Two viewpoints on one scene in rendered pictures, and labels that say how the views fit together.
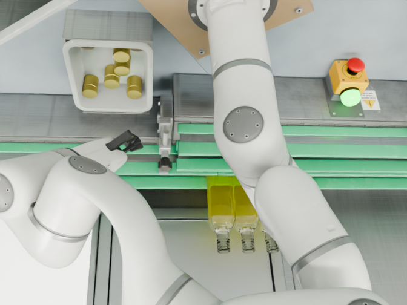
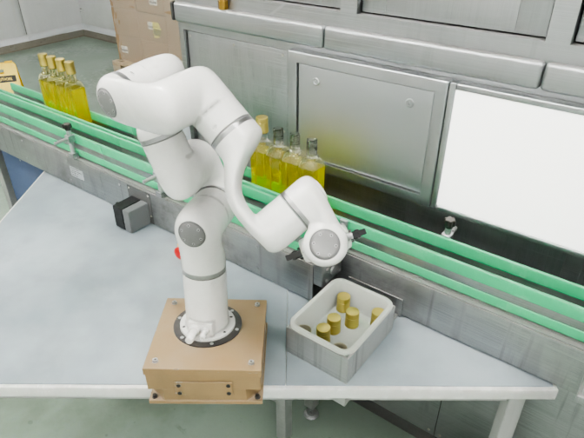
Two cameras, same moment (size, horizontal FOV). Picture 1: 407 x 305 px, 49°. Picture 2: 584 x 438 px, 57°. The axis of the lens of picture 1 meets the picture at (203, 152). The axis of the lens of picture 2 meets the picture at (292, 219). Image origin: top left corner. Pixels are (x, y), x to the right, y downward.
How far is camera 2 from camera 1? 0.62 m
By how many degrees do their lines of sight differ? 25
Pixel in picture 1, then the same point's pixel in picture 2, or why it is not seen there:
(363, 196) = not seen: hidden behind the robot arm
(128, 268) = (232, 166)
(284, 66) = (230, 272)
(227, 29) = (200, 303)
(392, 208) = not seen: hidden behind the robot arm
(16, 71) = (441, 361)
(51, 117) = (431, 306)
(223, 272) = (334, 119)
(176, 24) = (255, 328)
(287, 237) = (172, 154)
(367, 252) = not seen: hidden behind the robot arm
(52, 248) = (295, 192)
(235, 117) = (195, 240)
